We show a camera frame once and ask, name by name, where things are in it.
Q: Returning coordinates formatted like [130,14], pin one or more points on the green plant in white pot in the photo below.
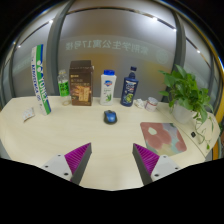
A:
[184,96]

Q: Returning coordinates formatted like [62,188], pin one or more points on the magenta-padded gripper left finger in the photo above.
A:
[77,158]

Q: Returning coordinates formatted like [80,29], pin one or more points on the blue and black computer mouse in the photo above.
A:
[110,116]

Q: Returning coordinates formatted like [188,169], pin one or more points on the small white round jar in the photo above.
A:
[151,103]

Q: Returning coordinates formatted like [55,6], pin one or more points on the pastel floral mouse pad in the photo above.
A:
[161,136]

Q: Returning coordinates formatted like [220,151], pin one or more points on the clear bottle with green label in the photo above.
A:
[63,87]

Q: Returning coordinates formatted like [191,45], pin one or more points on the small black object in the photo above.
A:
[193,134]

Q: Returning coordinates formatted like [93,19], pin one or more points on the dark blue pump bottle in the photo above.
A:
[129,88]

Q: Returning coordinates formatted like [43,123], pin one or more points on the small white packet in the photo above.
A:
[28,114]

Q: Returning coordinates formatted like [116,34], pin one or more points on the crumpled white tissue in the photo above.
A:
[139,103]

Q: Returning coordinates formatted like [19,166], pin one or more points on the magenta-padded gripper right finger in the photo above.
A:
[146,158]

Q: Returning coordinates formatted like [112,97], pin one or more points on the white bottle with blue cap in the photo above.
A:
[108,88]

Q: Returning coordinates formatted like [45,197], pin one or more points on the brown cardboard box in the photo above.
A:
[81,83]

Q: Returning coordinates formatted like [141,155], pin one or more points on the white green shuttlecock tube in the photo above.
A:
[40,80]

